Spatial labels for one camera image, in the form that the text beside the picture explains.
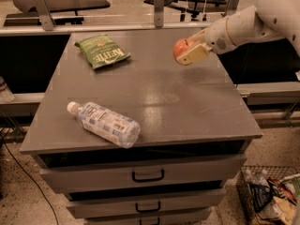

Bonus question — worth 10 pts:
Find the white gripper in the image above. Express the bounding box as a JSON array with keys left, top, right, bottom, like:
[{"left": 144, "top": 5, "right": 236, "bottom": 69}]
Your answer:
[{"left": 175, "top": 16, "right": 237, "bottom": 66}]

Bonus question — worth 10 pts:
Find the red apple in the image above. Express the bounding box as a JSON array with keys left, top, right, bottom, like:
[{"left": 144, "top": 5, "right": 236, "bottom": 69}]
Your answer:
[{"left": 172, "top": 38, "right": 194, "bottom": 59}]

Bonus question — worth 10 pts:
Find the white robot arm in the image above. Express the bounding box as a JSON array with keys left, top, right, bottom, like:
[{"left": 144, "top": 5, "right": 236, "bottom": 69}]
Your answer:
[{"left": 173, "top": 0, "right": 300, "bottom": 66}]

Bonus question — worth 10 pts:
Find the green Kettle chip bag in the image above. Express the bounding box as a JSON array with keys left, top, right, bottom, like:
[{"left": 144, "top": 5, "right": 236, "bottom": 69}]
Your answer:
[{"left": 75, "top": 34, "right": 130, "bottom": 70}]

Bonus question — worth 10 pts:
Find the dark blue snack bag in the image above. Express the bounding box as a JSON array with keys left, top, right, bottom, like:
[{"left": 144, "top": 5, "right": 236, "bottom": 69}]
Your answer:
[{"left": 249, "top": 175, "right": 273, "bottom": 212}]

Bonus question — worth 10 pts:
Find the red snack bag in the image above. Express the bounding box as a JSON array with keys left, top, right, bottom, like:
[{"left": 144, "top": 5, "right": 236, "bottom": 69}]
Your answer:
[{"left": 267, "top": 177, "right": 296, "bottom": 204}]

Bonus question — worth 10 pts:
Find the green white snack bag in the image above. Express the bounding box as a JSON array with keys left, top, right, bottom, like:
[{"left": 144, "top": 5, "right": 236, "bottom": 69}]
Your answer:
[{"left": 280, "top": 173, "right": 300, "bottom": 198}]

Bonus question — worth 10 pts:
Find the yellow snack bag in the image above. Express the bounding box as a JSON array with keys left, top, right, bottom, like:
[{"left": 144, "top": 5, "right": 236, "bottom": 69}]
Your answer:
[{"left": 258, "top": 197, "right": 296, "bottom": 225}]

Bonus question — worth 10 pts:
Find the grey drawer cabinet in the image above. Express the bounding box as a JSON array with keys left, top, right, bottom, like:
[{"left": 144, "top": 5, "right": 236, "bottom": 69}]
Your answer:
[{"left": 21, "top": 29, "right": 262, "bottom": 225}]

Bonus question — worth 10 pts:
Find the clear plastic water bottle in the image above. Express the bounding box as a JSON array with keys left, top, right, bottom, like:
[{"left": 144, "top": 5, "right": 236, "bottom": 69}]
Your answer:
[{"left": 67, "top": 101, "right": 141, "bottom": 148}]

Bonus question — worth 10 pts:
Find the dark bench table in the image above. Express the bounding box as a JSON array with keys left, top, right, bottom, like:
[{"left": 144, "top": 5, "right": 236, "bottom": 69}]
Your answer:
[{"left": 4, "top": 0, "right": 111, "bottom": 26}]

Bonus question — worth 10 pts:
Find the right metal bracket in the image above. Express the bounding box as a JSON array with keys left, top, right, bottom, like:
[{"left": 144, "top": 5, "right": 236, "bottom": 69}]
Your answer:
[{"left": 223, "top": 0, "right": 244, "bottom": 17}]

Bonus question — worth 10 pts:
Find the metal bracket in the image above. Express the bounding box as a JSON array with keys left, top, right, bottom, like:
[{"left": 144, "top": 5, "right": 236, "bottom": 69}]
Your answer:
[
  {"left": 33, "top": 0, "right": 55, "bottom": 31},
  {"left": 223, "top": 0, "right": 244, "bottom": 17},
  {"left": 154, "top": 0, "right": 164, "bottom": 28}
]

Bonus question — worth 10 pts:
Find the middle metal bracket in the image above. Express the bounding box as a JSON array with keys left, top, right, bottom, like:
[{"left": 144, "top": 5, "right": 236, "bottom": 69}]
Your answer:
[{"left": 154, "top": 0, "right": 164, "bottom": 28}]

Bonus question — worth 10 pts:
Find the top drawer black handle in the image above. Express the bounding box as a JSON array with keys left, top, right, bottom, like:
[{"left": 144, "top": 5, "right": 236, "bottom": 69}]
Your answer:
[{"left": 131, "top": 170, "right": 165, "bottom": 183}]

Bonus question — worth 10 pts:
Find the drawer black handle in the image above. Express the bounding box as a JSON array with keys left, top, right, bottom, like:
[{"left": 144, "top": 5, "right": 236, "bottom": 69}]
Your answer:
[
  {"left": 131, "top": 170, "right": 165, "bottom": 183},
  {"left": 139, "top": 217, "right": 160, "bottom": 225},
  {"left": 135, "top": 202, "right": 161, "bottom": 213}
]

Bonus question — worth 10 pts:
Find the left metal bracket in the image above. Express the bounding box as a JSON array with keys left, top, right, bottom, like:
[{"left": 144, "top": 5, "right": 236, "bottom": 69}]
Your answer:
[{"left": 33, "top": 0, "right": 55, "bottom": 31}]

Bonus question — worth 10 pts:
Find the wire basket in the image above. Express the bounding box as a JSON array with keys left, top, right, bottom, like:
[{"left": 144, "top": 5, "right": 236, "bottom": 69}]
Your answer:
[{"left": 236, "top": 166, "right": 299, "bottom": 225}]

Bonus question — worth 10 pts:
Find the grey metal rail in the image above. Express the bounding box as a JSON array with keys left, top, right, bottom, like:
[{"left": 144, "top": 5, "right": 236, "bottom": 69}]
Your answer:
[{"left": 0, "top": 22, "right": 212, "bottom": 37}]

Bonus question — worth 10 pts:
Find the middle drawer black handle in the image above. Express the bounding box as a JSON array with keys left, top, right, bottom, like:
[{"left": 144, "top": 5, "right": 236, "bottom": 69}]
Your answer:
[{"left": 135, "top": 202, "right": 161, "bottom": 213}]

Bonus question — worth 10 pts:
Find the bottom drawer black handle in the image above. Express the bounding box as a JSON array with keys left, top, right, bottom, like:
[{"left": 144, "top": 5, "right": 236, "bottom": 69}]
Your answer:
[{"left": 139, "top": 217, "right": 160, "bottom": 225}]

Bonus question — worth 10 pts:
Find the black floor cable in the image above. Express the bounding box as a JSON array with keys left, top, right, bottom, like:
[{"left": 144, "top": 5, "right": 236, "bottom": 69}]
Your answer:
[{"left": 0, "top": 131, "right": 60, "bottom": 225}]

